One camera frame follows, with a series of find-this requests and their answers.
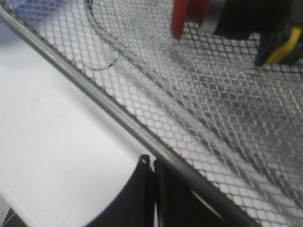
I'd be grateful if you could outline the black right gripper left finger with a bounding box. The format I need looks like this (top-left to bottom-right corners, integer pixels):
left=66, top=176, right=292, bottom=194
left=87, top=154, right=155, bottom=227

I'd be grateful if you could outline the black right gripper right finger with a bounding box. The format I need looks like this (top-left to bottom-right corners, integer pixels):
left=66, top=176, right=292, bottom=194
left=154, top=160, right=256, bottom=227

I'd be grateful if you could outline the mesh tray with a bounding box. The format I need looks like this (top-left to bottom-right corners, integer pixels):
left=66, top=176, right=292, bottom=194
left=0, top=0, right=303, bottom=227

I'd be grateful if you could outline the red emergency stop button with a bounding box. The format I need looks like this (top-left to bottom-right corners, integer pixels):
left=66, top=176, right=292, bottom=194
left=170, top=0, right=303, bottom=66

